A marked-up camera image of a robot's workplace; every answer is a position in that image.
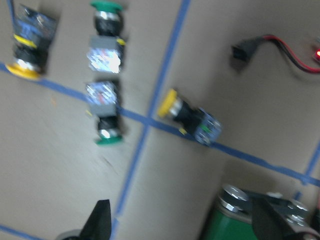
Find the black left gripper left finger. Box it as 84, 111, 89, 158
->
55, 199, 112, 240

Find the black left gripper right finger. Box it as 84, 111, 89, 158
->
251, 198, 320, 240

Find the yellow push button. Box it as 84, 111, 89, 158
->
157, 88, 223, 146
5, 0, 58, 81

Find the green conveyor belt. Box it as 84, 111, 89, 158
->
198, 184, 320, 240

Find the green push button lower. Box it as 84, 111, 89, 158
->
85, 80, 122, 146

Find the green push button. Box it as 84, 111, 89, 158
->
86, 0, 126, 74
85, 80, 122, 146

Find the black barrel jack connector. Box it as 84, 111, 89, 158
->
229, 37, 262, 73

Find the green push button upper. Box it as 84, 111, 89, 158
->
86, 0, 126, 74

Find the small motor controller board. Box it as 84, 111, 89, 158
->
311, 36, 320, 64

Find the red black power cable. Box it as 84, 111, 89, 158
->
257, 34, 320, 75

